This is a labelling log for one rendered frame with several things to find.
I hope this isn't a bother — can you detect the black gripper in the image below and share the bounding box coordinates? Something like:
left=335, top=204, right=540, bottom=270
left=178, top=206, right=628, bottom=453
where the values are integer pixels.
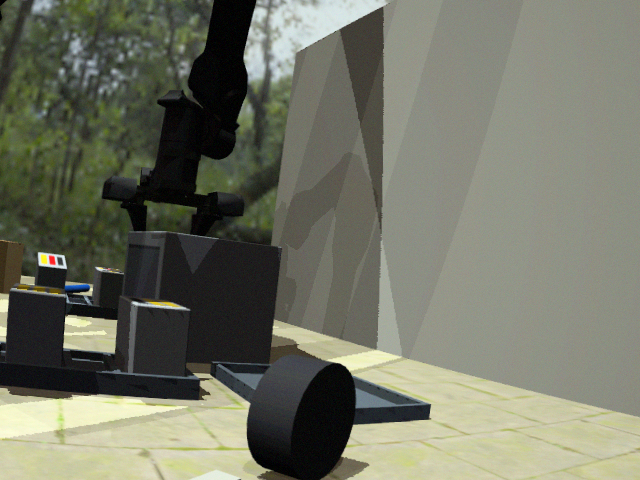
left=102, top=141, right=245, bottom=236

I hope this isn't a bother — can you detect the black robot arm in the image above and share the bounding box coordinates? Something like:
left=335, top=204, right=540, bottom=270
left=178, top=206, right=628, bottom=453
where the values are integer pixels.
left=157, top=0, right=257, bottom=160

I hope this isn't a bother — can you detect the black cylinder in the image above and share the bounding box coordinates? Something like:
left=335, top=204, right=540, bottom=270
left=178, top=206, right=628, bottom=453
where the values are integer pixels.
left=246, top=355, right=356, bottom=480

